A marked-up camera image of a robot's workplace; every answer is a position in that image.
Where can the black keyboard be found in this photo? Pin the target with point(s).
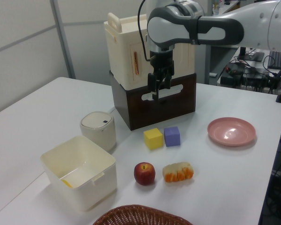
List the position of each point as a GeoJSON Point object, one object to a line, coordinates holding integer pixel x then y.
{"type": "Point", "coordinates": [277, 60]}

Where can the peeled orange toy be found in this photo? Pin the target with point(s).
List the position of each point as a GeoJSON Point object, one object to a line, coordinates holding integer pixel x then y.
{"type": "Point", "coordinates": [178, 172]}

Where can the yellow object inside bin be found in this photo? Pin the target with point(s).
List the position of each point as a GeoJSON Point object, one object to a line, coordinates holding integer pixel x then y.
{"type": "Point", "coordinates": [67, 183]}

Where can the red apple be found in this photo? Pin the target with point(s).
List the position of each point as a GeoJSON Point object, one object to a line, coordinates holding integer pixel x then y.
{"type": "Point", "coordinates": [144, 174]}

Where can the brown wicker basket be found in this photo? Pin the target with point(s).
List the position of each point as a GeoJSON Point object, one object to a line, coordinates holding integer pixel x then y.
{"type": "Point", "coordinates": [140, 215]}

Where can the yellow cube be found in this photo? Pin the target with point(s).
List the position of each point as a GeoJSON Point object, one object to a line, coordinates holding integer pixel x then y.
{"type": "Point", "coordinates": [153, 138]}

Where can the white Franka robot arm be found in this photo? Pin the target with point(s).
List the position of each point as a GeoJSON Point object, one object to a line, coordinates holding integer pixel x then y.
{"type": "Point", "coordinates": [224, 30]}

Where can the pink plate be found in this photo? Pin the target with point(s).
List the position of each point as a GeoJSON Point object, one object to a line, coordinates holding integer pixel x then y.
{"type": "Point", "coordinates": [231, 134]}

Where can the purple cube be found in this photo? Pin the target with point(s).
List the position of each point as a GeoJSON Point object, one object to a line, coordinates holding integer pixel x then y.
{"type": "Point", "coordinates": [172, 137]}

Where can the dark brown wooden crate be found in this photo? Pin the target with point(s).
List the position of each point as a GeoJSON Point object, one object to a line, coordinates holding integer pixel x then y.
{"type": "Point", "coordinates": [135, 107]}

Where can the small cream lidded trash can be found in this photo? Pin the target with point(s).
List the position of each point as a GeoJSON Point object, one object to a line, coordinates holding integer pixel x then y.
{"type": "Point", "coordinates": [98, 131]}

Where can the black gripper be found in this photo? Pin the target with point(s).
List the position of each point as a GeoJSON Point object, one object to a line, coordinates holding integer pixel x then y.
{"type": "Point", "coordinates": [162, 62]}

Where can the black monitor stand base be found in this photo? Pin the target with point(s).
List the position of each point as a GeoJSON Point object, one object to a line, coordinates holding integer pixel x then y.
{"type": "Point", "coordinates": [250, 55]}

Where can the cream open plastic bin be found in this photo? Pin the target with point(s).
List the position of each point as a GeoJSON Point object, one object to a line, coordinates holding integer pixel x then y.
{"type": "Point", "coordinates": [84, 173]}

